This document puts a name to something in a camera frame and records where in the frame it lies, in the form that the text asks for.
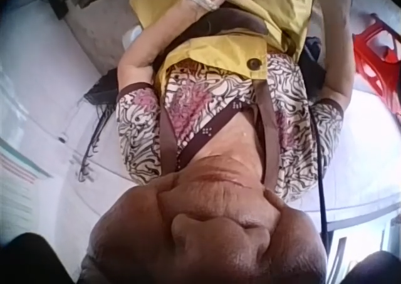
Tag dark blue cloth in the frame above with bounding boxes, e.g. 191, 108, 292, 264
300, 35, 328, 97

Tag silver bangles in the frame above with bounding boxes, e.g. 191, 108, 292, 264
182, 0, 221, 13

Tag black fringed cloth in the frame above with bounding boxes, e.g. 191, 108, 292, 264
77, 67, 122, 182

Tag black cable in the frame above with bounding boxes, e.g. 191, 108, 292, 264
305, 99, 330, 266

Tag teal-edged printed sheet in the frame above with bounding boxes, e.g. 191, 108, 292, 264
0, 136, 53, 234

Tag red plastic stool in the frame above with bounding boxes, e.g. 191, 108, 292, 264
352, 13, 401, 116

